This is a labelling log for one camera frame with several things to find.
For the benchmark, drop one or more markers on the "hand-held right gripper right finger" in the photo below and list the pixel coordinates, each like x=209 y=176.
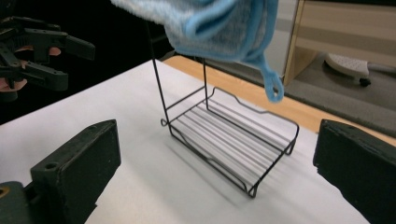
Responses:
x=361 y=168

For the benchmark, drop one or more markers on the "blue white striped towel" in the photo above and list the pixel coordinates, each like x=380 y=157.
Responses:
x=211 y=28

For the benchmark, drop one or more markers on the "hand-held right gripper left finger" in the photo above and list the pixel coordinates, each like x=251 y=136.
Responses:
x=81 y=168

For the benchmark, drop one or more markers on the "white chair base with caster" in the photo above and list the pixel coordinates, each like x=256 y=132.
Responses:
x=345 y=67

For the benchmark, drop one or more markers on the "light wooden cabinet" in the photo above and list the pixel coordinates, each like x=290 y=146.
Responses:
x=342 y=28

